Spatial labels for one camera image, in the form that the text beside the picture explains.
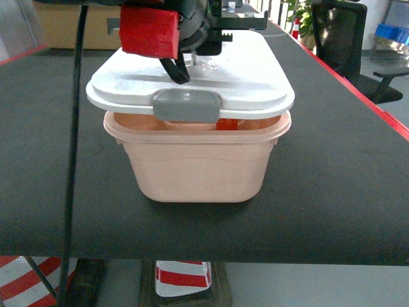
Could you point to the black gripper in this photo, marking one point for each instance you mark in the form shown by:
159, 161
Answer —
202, 24

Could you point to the white box lid grey latch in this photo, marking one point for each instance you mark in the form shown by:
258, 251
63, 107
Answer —
244, 82

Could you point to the orange cylindrical capacitor 4680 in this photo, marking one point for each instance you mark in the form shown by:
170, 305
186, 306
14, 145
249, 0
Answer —
227, 124

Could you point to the pink plastic storage box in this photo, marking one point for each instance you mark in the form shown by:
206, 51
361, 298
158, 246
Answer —
193, 163

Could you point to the cardboard box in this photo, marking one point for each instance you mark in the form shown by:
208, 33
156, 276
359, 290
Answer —
59, 25

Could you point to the green potted plant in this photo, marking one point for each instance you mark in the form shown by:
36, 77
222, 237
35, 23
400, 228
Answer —
299, 16

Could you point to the black office chair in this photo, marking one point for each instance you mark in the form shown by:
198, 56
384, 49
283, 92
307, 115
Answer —
338, 28

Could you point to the blue bin on bench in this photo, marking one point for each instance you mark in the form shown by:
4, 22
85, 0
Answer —
394, 33

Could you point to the black table mat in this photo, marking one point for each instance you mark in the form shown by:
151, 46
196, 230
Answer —
335, 190

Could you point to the red white cone under table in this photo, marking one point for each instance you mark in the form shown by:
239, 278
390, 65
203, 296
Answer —
176, 279

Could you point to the red white striped barrier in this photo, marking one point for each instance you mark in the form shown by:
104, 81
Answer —
20, 284

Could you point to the red wrist camera mount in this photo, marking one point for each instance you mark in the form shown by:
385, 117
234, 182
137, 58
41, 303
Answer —
149, 32

